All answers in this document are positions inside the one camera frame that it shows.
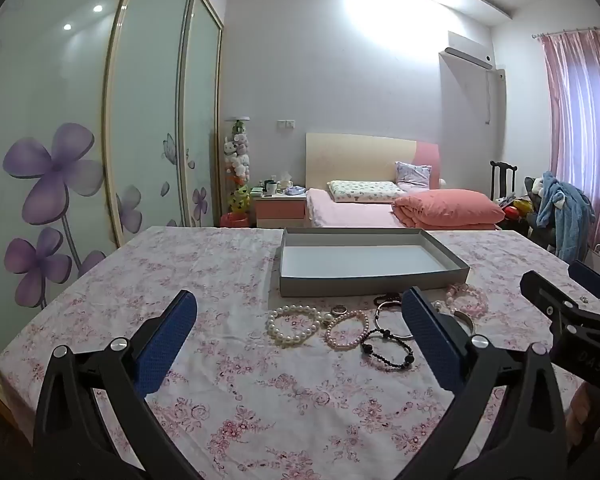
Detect floral glass sliding wardrobe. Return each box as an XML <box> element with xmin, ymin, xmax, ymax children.
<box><xmin>0</xmin><ymin>0</ymin><xmax>226</xmax><ymax>401</ymax></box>

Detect white air conditioner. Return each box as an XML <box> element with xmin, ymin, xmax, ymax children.
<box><xmin>442</xmin><ymin>30</ymin><xmax>496</xmax><ymax>69</ymax></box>

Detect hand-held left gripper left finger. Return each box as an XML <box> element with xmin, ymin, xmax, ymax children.
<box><xmin>32</xmin><ymin>289</ymin><xmax>203</xmax><ymax>480</ymax></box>

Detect grey cardboard tray box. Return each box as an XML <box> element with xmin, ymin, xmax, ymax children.
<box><xmin>279</xmin><ymin>227</ymin><xmax>471</xmax><ymax>297</ymax></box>

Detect white pearl bracelet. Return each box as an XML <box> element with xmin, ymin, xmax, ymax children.
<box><xmin>265</xmin><ymin>305</ymin><xmax>333</xmax><ymax>348</ymax></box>

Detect pink pearl bracelet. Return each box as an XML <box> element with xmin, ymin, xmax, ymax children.
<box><xmin>325</xmin><ymin>310</ymin><xmax>371</xmax><ymax>351</ymax></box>

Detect black bead bracelet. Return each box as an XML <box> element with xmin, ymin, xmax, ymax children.
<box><xmin>361</xmin><ymin>332</ymin><xmax>415</xmax><ymax>372</ymax></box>

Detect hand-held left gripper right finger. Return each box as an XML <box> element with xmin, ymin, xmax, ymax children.
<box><xmin>401</xmin><ymin>286</ymin><xmax>568</xmax><ymax>480</ymax></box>

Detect pink curtain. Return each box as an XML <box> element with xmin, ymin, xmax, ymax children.
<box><xmin>532</xmin><ymin>27</ymin><xmax>600</xmax><ymax>211</ymax></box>

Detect column of plush toys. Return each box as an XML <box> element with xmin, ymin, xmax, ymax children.
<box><xmin>222</xmin><ymin>117</ymin><xmax>253</xmax><ymax>217</ymax></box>

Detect bed with pink sheet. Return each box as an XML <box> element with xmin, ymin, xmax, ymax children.
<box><xmin>305</xmin><ymin>187</ymin><xmax>506</xmax><ymax>231</ymax></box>

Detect folded coral quilt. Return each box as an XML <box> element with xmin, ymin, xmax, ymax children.
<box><xmin>392</xmin><ymin>189</ymin><xmax>506</xmax><ymax>228</ymax></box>

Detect dark wooden chair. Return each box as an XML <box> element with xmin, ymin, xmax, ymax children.
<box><xmin>490</xmin><ymin>160</ymin><xmax>519</xmax><ymax>202</ymax></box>

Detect pink crystal bead bracelet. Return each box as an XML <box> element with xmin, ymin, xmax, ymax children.
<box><xmin>445</xmin><ymin>282</ymin><xmax>488</xmax><ymax>316</ymax></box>

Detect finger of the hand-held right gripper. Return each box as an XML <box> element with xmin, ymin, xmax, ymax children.
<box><xmin>567</xmin><ymin>260</ymin><xmax>600</xmax><ymax>318</ymax></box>
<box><xmin>520</xmin><ymin>270</ymin><xmax>600</xmax><ymax>333</ymax></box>

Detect white patterned pillow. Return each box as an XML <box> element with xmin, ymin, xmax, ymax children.
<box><xmin>327</xmin><ymin>179</ymin><xmax>403</xmax><ymax>204</ymax></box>

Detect blue fleece robe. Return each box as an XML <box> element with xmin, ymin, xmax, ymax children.
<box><xmin>536</xmin><ymin>171</ymin><xmax>597</xmax><ymax>261</ymax></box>

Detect thin silver hoop bangle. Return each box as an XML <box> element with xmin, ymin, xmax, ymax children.
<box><xmin>374</xmin><ymin>305</ymin><xmax>416</xmax><ymax>339</ymax></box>

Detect lilac patterned pillow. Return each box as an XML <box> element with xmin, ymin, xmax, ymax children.
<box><xmin>394</xmin><ymin>161</ymin><xmax>433</xmax><ymax>193</ymax></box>

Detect pink white nightstand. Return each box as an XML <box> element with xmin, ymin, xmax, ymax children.
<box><xmin>254</xmin><ymin>192</ymin><xmax>311</xmax><ymax>231</ymax></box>

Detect wide silver bangle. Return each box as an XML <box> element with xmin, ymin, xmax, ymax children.
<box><xmin>432</xmin><ymin>300</ymin><xmax>476</xmax><ymax>333</ymax></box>

